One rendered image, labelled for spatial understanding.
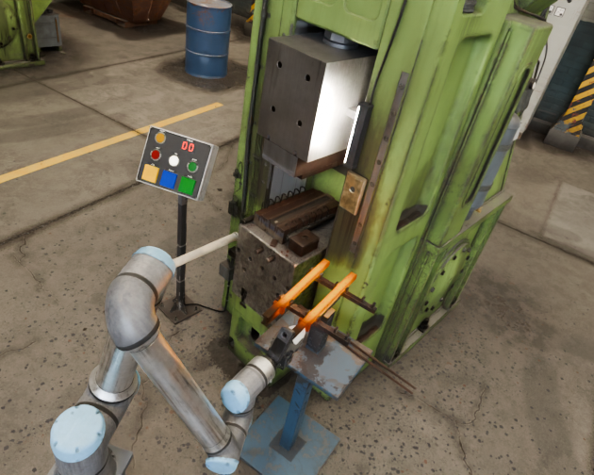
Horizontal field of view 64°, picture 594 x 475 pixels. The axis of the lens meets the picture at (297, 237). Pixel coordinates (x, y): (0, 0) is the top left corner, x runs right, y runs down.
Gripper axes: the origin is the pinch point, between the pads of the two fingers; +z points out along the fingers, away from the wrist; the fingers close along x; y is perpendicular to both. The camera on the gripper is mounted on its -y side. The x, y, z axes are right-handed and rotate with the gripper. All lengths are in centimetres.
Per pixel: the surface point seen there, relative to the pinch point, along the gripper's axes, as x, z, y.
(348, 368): 16.2, 18.0, 26.4
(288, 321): -15.7, 22.0, 26.3
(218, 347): -67, 42, 102
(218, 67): -374, 380, 87
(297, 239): -33, 47, 5
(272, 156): -53, 48, -28
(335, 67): -34, 51, -72
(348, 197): -17, 55, -22
